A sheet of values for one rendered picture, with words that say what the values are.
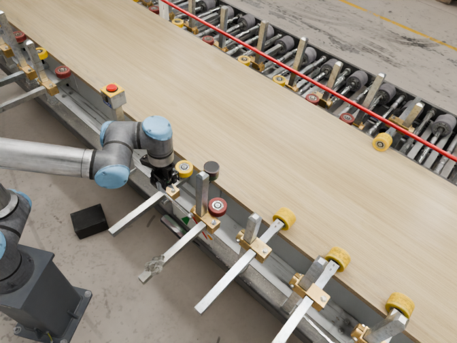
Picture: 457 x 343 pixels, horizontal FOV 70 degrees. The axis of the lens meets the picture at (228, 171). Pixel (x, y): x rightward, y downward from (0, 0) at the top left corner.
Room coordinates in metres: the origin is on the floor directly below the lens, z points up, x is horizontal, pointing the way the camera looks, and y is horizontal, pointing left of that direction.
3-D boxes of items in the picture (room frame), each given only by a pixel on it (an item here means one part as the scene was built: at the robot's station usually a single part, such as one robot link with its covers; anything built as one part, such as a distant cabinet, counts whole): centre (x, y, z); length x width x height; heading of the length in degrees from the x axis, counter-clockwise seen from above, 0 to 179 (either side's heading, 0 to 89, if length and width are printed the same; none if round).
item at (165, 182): (0.74, 0.24, 1.11); 0.09 x 0.08 x 0.12; 54
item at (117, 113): (1.03, 0.51, 0.93); 0.05 x 0.05 x 0.45; 54
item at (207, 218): (0.73, 0.07, 0.85); 0.14 x 0.06 x 0.05; 54
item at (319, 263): (0.45, -0.31, 0.92); 0.04 x 0.04 x 0.48; 54
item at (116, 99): (1.03, 0.51, 1.18); 0.07 x 0.07 x 0.08; 54
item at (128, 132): (0.72, 0.36, 1.29); 0.12 x 0.12 x 0.09; 9
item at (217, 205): (0.76, 0.03, 0.85); 0.08 x 0.08 x 0.11
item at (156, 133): (0.75, 0.25, 1.28); 0.10 x 0.09 x 0.12; 99
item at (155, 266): (0.48, 0.22, 0.87); 0.09 x 0.07 x 0.02; 144
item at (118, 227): (0.78, 0.32, 0.82); 0.44 x 0.03 x 0.04; 144
